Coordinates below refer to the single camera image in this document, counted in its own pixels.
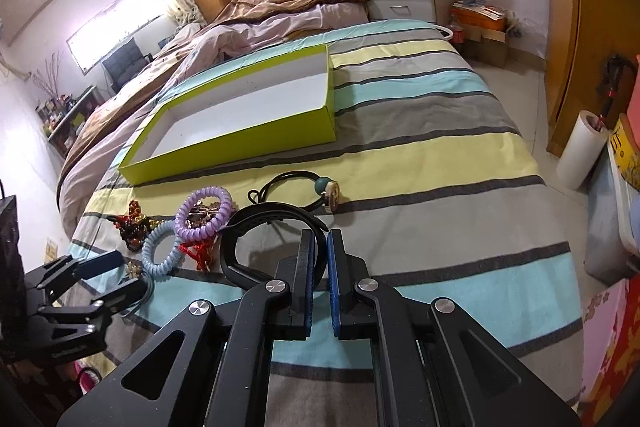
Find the cardboard box with books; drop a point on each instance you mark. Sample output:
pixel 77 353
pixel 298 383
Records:
pixel 486 31

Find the black white waste bin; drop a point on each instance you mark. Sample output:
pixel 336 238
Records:
pixel 446 32

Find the striped bed sheet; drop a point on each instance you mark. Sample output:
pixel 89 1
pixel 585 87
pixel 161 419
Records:
pixel 430 183

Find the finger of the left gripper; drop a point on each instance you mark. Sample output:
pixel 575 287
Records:
pixel 92 315
pixel 53 279

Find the pink brown duvet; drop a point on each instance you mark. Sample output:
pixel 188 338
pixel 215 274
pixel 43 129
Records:
pixel 243 27

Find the rose gold hair clip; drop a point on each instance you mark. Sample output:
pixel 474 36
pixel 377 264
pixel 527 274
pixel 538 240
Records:
pixel 201 213

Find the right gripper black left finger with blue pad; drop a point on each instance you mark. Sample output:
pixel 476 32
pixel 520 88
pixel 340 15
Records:
pixel 209 366

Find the clear plastic storage bin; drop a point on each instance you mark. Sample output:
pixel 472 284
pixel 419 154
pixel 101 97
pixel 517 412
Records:
pixel 612 252

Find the red coral hair ornament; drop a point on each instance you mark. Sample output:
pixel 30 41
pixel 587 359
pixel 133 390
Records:
pixel 202 252

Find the yellow printed box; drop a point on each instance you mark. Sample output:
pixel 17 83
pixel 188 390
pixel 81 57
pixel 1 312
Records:
pixel 626 152

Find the wooden door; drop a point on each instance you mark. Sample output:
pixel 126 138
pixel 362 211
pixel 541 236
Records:
pixel 582 36

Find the black smart band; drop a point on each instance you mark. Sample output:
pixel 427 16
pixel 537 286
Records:
pixel 248 218

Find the side desk with clutter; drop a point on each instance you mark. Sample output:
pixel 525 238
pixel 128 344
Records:
pixel 63 118

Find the green cardboard box lid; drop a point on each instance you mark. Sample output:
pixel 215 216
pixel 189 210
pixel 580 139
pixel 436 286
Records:
pixel 283 103

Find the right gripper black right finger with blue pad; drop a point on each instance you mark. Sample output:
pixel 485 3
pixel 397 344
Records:
pixel 433 364

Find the pink red gift box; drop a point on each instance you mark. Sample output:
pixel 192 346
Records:
pixel 611 347

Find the white paper roll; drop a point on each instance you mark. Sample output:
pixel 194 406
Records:
pixel 582 150

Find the dark office chair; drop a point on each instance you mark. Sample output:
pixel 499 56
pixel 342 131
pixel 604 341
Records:
pixel 125 63

